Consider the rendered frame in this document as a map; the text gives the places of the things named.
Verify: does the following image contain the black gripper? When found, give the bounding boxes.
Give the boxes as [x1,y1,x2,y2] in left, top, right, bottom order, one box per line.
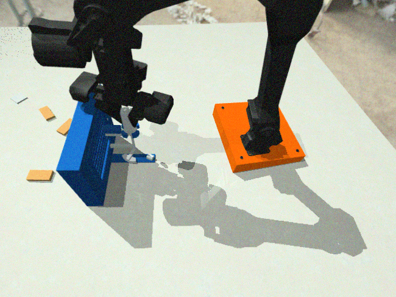
[69,64,174,127]

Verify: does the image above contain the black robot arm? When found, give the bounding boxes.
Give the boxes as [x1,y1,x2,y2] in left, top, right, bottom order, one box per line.
[28,0,324,156]

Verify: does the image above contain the blue slatted panel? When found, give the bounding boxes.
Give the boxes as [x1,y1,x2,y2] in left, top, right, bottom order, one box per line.
[56,92,155,206]

